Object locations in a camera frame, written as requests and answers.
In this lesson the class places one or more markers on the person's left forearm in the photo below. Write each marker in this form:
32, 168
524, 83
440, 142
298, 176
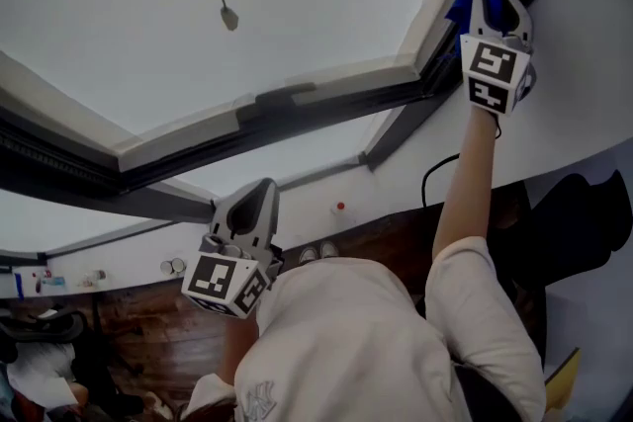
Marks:
237, 351

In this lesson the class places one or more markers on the black mesh office chair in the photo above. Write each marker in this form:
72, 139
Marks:
54, 326

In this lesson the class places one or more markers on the person's white sweatshirt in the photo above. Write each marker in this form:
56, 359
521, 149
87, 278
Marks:
356, 336

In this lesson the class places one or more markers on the dark red bottle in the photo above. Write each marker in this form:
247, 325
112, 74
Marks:
35, 280

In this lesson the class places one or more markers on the small orange-tinted bottle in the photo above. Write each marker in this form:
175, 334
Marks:
85, 282

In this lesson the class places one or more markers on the red-capped clear bottle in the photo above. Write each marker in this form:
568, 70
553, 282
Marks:
341, 211

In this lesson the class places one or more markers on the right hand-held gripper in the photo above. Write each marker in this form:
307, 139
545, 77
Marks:
489, 64

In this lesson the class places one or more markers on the blue tape strip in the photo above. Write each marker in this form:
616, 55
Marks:
19, 286

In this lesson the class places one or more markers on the clear plastic bottle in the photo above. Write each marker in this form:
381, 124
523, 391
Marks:
99, 275

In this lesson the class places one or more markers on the person's right white shoe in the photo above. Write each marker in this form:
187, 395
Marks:
329, 249

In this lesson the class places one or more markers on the small round cup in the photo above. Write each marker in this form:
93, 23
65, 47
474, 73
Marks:
178, 265
166, 267

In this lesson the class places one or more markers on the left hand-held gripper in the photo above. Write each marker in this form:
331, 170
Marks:
212, 279

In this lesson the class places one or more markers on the yellow wooden board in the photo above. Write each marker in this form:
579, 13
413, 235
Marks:
564, 380

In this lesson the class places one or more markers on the person's white shoe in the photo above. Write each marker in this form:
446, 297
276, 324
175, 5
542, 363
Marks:
329, 249
308, 255

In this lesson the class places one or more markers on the person's left white shoe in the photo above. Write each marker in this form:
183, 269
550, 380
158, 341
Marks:
308, 255

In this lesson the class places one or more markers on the person's right forearm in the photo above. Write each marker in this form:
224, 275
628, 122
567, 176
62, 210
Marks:
467, 193

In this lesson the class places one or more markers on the light blue label bottle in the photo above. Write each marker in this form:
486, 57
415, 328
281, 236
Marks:
53, 281

